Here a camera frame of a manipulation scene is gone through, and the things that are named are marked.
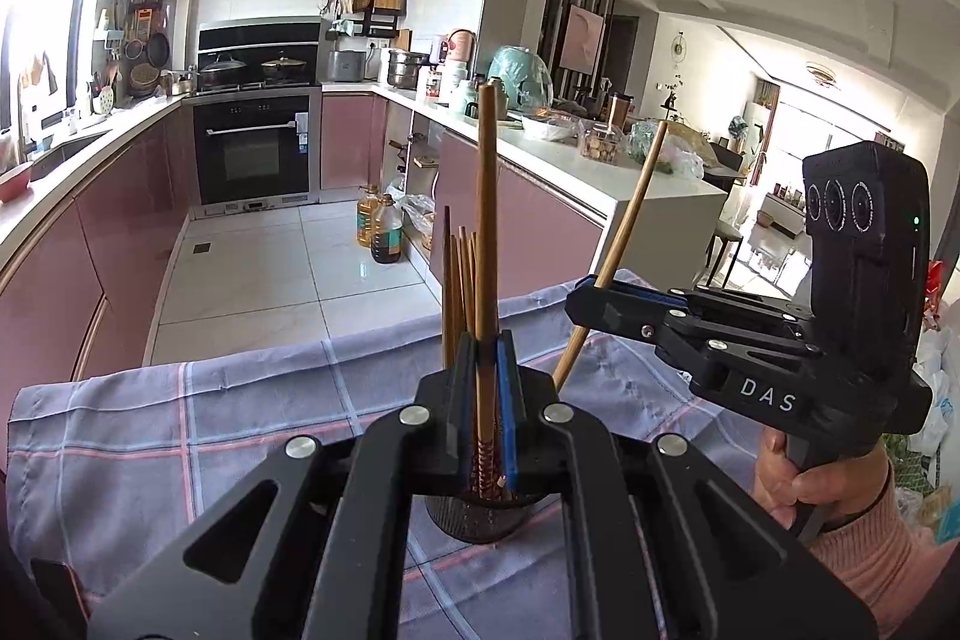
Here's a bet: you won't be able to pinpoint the yellow cooking oil bottle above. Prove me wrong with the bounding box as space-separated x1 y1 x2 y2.
355 184 384 248

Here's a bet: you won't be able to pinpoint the steel stock pot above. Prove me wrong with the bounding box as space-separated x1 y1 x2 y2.
386 49 431 91

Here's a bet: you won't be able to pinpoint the silver rice cooker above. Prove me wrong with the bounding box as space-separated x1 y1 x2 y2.
328 49 369 85

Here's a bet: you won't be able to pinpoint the black mesh utensil holder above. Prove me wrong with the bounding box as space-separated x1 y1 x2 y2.
424 368 560 545

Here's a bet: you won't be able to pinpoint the pile of bamboo chopsticks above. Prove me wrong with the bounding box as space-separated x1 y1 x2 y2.
441 205 481 378

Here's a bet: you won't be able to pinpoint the pink lower kitchen cabinets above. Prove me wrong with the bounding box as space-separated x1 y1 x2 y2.
0 104 197 401

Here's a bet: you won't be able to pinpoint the red bowl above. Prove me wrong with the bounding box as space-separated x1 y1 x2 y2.
0 160 33 205

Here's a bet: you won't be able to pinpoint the person's right hand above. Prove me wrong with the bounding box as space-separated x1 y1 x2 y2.
754 419 891 534

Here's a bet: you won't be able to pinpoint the wall rack with hanging pans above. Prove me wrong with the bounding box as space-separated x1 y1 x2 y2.
120 0 175 90

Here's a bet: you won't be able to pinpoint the black range hood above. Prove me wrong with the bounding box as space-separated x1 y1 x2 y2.
198 16 331 88

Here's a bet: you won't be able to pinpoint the white-topped kitchen peninsula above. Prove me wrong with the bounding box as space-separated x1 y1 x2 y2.
321 83 730 305

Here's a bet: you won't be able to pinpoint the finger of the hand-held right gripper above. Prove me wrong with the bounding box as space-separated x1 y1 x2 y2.
574 269 812 321
564 286 827 376

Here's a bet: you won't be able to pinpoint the dark copper-rimmed object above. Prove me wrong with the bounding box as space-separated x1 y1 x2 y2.
30 557 95 640

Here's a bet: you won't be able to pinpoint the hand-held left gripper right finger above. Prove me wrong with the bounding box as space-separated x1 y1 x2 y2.
497 329 878 640

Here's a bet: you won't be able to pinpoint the dark cooking oil bottle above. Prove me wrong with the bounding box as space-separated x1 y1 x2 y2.
370 193 405 266

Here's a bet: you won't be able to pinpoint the black built-in oven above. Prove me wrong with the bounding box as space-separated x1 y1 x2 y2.
193 92 320 208

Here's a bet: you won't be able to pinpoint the glass cookie jar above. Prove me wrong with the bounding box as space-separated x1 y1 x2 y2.
578 119 624 164

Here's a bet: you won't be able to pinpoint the person's right forearm pink sleeve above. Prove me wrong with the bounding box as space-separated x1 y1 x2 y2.
810 460 960 640

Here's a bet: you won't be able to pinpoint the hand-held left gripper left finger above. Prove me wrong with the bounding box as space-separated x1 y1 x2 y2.
86 332 479 640

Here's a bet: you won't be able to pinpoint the white plastic bags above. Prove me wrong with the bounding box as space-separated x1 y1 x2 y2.
910 308 960 455

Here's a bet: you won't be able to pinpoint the black wok with lid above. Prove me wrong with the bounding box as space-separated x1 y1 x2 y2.
196 53 249 88
259 54 309 83

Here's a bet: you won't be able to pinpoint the floral-handled bamboo chopstick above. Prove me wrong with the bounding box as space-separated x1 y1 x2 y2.
476 83 505 492
553 120 670 390

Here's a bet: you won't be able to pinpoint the black wall spice rack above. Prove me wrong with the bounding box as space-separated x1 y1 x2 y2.
325 0 407 41

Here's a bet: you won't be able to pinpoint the grey plaid tablecloth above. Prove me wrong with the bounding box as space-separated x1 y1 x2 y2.
6 280 760 640

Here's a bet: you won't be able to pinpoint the pink wall painting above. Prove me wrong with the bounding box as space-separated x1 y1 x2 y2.
562 4 608 76

